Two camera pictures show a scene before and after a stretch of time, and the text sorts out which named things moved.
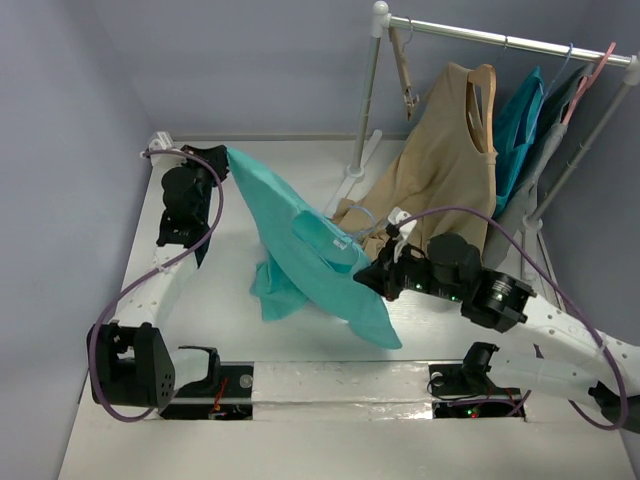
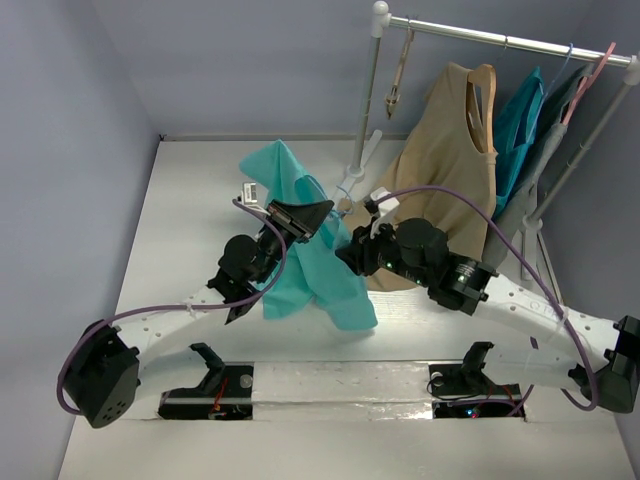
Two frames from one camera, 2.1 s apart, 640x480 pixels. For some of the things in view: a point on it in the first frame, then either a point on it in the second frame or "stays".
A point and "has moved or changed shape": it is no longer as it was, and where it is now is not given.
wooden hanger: x=482 y=130 stays
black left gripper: x=215 y=156 -> x=298 y=221
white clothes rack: x=361 y=162 stays
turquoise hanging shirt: x=515 y=128 stays
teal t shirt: x=311 y=260 has moved or changed shape
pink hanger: x=587 y=82 stays
